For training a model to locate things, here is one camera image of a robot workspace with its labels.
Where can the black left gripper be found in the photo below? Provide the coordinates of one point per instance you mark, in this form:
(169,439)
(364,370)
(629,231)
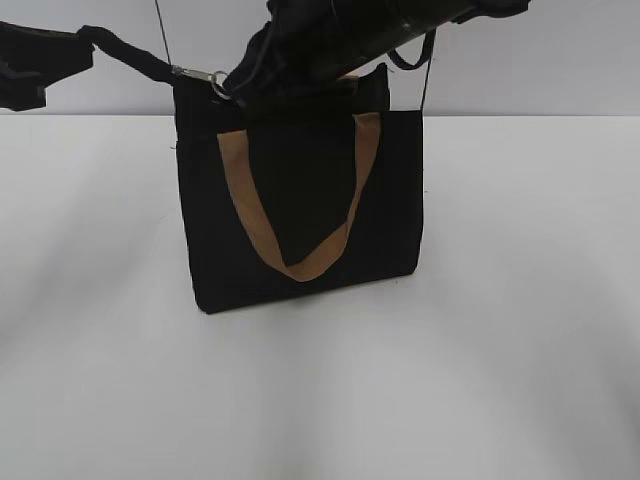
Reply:
(34,59)

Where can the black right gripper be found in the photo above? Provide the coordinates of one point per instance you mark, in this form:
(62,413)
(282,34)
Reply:
(273,66)

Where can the black tote bag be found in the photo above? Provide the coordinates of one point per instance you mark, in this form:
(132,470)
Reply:
(339,158)

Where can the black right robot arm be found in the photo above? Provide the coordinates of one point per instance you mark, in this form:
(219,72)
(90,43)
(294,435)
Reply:
(344,35)

